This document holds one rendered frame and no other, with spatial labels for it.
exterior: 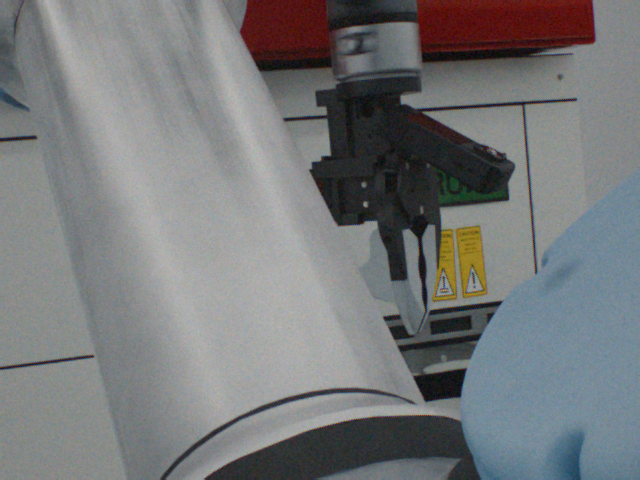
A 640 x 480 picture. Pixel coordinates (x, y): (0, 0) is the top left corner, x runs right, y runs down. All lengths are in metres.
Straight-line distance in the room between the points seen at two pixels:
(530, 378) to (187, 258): 0.15
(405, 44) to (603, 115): 2.11
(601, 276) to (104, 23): 0.25
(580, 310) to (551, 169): 1.06
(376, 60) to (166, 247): 0.66
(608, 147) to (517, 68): 1.85
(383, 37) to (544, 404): 0.81
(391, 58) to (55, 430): 0.44
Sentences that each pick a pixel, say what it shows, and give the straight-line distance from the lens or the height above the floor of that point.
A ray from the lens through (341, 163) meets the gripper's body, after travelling 1.02.
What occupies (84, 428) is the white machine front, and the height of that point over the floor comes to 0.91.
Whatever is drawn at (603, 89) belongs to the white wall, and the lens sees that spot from 3.11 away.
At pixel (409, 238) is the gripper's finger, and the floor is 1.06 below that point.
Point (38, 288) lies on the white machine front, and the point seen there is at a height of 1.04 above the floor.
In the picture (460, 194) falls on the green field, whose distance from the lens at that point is 1.23.
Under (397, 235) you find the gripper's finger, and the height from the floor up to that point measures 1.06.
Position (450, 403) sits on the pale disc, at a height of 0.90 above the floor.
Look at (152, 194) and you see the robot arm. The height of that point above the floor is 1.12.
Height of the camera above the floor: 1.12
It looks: 3 degrees down
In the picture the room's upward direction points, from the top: 5 degrees counter-clockwise
